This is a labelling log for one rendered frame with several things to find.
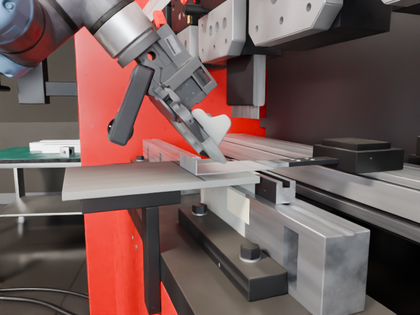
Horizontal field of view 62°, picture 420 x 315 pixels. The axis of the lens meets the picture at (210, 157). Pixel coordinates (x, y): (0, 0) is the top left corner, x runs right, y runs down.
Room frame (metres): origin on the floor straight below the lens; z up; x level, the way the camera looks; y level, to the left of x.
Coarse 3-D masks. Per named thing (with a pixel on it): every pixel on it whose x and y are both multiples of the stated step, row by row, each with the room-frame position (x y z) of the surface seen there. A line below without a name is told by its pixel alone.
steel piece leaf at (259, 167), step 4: (244, 164) 0.58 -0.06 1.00; (248, 164) 0.58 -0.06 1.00; (252, 164) 0.58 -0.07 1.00; (256, 164) 0.58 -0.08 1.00; (260, 164) 0.58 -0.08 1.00; (256, 168) 0.54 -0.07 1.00; (260, 168) 0.54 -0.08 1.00; (264, 168) 0.54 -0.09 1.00; (268, 168) 0.54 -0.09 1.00; (272, 168) 0.54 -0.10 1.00
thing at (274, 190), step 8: (232, 160) 0.64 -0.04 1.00; (264, 176) 0.49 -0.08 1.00; (272, 176) 0.50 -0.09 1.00; (280, 176) 0.49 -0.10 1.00; (256, 184) 0.51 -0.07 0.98; (264, 184) 0.48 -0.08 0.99; (272, 184) 0.46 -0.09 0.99; (280, 184) 0.46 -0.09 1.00; (288, 184) 0.47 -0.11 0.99; (256, 192) 0.51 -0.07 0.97; (264, 192) 0.48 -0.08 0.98; (272, 192) 0.46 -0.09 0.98; (280, 192) 0.46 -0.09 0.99; (288, 192) 0.46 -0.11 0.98; (272, 200) 0.46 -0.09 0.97; (280, 200) 0.46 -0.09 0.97; (288, 200) 0.46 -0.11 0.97
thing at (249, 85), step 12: (240, 60) 0.57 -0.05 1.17; (252, 60) 0.53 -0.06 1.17; (264, 60) 0.54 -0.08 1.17; (228, 72) 0.62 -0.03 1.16; (240, 72) 0.57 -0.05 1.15; (252, 72) 0.53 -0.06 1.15; (264, 72) 0.54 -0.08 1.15; (228, 84) 0.62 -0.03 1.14; (240, 84) 0.57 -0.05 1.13; (252, 84) 0.53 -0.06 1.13; (264, 84) 0.54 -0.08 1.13; (228, 96) 0.62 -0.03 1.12; (240, 96) 0.57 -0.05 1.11; (252, 96) 0.53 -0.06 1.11; (264, 96) 0.54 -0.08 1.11; (240, 108) 0.59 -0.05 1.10; (252, 108) 0.55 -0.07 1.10
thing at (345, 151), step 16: (320, 144) 0.69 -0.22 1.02; (336, 144) 0.64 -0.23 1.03; (352, 144) 0.61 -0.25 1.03; (368, 144) 0.61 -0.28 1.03; (384, 144) 0.62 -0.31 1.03; (272, 160) 0.61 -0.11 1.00; (288, 160) 0.61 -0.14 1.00; (304, 160) 0.61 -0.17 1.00; (320, 160) 0.61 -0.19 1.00; (336, 160) 0.62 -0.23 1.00; (352, 160) 0.59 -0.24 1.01; (368, 160) 0.59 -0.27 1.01; (384, 160) 0.60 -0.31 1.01; (400, 160) 0.62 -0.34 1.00
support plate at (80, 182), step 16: (208, 160) 0.64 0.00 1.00; (64, 176) 0.49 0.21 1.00; (80, 176) 0.49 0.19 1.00; (96, 176) 0.49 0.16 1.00; (112, 176) 0.49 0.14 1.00; (128, 176) 0.49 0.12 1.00; (144, 176) 0.49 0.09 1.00; (160, 176) 0.49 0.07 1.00; (176, 176) 0.49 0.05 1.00; (192, 176) 0.49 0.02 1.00; (208, 176) 0.49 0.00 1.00; (224, 176) 0.49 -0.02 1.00; (240, 176) 0.49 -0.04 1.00; (256, 176) 0.49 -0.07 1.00; (64, 192) 0.40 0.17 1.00; (80, 192) 0.41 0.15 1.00; (96, 192) 0.41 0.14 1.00; (112, 192) 0.42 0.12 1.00; (128, 192) 0.43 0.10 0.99; (144, 192) 0.43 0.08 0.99
